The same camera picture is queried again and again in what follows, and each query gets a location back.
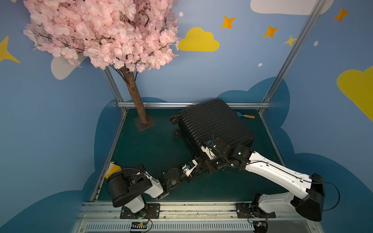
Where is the pink blossom artificial tree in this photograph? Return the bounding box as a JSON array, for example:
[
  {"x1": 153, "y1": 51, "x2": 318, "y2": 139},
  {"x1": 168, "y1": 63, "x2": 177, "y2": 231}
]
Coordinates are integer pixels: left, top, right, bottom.
[{"x1": 24, "y1": 0, "x2": 179, "y2": 128}]

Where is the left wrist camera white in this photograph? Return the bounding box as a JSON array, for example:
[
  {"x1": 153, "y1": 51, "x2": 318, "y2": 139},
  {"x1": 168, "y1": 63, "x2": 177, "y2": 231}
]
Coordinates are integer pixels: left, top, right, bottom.
[{"x1": 181, "y1": 159, "x2": 198, "y2": 177}]

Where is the aluminium frame post right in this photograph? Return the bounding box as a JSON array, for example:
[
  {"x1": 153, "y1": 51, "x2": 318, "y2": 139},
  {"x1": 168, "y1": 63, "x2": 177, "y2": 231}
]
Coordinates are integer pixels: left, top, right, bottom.
[{"x1": 258, "y1": 0, "x2": 327, "y2": 115}]

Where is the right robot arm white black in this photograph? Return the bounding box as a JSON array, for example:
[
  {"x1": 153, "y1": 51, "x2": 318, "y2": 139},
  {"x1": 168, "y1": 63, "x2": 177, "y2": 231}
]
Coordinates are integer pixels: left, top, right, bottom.
[{"x1": 201, "y1": 138, "x2": 325, "y2": 222}]

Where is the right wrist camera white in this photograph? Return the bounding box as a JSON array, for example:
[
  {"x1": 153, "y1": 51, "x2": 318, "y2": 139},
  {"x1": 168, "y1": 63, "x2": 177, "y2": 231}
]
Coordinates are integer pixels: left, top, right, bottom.
[{"x1": 201, "y1": 140, "x2": 216, "y2": 160}]

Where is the yellow black work glove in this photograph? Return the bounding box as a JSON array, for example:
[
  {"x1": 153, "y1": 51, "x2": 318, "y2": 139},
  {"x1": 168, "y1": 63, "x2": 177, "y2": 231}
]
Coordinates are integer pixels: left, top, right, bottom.
[{"x1": 105, "y1": 162, "x2": 121, "y2": 179}]

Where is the small green circuit board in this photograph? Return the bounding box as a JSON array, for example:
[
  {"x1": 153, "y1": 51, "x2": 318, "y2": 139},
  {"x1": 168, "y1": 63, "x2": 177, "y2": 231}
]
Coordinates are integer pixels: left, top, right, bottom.
[{"x1": 131, "y1": 222, "x2": 148, "y2": 230}]

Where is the blue garden fork wooden handle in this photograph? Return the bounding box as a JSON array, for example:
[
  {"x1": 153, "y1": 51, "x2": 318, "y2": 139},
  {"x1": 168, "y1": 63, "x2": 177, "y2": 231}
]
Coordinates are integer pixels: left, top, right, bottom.
[{"x1": 236, "y1": 112, "x2": 255, "y2": 119}]

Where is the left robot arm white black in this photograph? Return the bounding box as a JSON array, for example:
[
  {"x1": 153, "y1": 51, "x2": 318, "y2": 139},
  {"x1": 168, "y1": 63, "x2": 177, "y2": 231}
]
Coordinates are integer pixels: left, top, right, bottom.
[{"x1": 105, "y1": 159, "x2": 205, "y2": 214}]

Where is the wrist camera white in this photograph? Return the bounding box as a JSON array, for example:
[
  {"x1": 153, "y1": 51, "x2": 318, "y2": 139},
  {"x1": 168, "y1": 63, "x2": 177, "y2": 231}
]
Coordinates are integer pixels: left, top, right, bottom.
[
  {"x1": 201, "y1": 140, "x2": 216, "y2": 160},
  {"x1": 181, "y1": 159, "x2": 198, "y2": 177}
]

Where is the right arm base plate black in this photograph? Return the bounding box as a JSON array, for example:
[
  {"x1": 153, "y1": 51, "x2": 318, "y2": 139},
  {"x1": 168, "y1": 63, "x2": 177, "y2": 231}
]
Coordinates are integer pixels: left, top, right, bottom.
[{"x1": 235, "y1": 203, "x2": 276, "y2": 219}]

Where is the aluminium frame post left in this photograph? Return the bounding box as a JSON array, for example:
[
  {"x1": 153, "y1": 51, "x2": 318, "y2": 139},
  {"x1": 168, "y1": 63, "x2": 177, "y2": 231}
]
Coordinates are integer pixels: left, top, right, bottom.
[{"x1": 103, "y1": 68, "x2": 127, "y2": 115}]

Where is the aluminium frame post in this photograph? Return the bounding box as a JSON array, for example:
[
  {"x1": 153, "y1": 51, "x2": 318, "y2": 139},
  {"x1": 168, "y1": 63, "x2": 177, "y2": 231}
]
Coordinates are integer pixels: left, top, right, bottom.
[
  {"x1": 103, "y1": 68, "x2": 127, "y2": 115},
  {"x1": 258, "y1": 0, "x2": 327, "y2": 115}
]

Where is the black ribbed hard-shell suitcase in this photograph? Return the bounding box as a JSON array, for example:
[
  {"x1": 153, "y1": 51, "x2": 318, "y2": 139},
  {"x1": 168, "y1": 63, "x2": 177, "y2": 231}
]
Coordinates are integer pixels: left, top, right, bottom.
[{"x1": 170, "y1": 99, "x2": 254, "y2": 157}]

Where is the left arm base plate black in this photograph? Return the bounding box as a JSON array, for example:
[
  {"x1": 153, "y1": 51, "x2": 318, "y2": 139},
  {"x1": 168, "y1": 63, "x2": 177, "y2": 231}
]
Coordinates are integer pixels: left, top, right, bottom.
[{"x1": 119, "y1": 203, "x2": 160, "y2": 220}]

